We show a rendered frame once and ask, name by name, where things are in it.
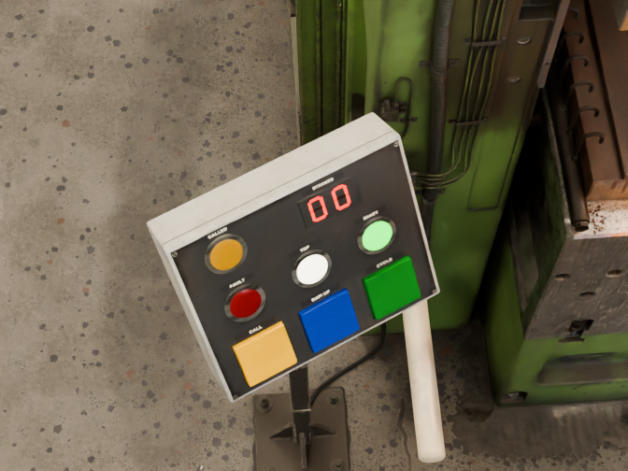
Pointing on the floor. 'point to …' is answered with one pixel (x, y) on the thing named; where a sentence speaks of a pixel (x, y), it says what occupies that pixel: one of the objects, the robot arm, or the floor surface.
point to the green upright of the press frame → (440, 248)
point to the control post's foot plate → (322, 412)
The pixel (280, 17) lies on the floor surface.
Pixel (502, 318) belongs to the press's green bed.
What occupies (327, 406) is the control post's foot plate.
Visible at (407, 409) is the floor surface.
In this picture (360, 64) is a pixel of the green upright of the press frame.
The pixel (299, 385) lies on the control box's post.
